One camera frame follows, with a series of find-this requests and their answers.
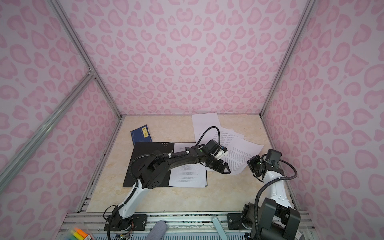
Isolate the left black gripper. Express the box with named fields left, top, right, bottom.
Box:
left=205, top=154, right=231, bottom=174

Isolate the large text sheet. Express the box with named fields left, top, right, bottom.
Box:
left=168, top=142, right=208, bottom=189

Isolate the red folder black inside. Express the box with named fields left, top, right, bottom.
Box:
left=123, top=142, right=212, bottom=189

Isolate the text paper sheet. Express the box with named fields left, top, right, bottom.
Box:
left=200, top=128, right=244, bottom=147

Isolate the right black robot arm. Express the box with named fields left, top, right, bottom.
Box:
left=242, top=149, right=301, bottom=240

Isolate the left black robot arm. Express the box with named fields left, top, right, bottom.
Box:
left=104, top=140, right=231, bottom=232

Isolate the top blank paper sheet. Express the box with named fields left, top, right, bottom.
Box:
left=192, top=113, right=221, bottom=142

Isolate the blue booklet yellow label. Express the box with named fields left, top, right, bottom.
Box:
left=131, top=125, right=153, bottom=145

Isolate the highlighter pens box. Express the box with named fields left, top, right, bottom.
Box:
left=64, top=227, right=94, bottom=240

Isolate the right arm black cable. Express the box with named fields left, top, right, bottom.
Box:
left=253, top=158, right=298, bottom=240

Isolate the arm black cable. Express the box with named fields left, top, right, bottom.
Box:
left=194, top=125, right=222, bottom=148
left=253, top=158, right=298, bottom=240

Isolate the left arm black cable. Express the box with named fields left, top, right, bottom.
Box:
left=194, top=125, right=222, bottom=148

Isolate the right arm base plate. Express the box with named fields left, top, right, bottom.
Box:
left=227, top=213, right=248, bottom=230

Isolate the light blue tool handle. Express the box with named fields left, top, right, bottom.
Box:
left=212, top=217, right=229, bottom=240

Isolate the grey foam roller handle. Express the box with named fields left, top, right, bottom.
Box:
left=145, top=221, right=168, bottom=240

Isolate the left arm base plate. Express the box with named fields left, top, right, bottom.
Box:
left=104, top=214, right=148, bottom=232

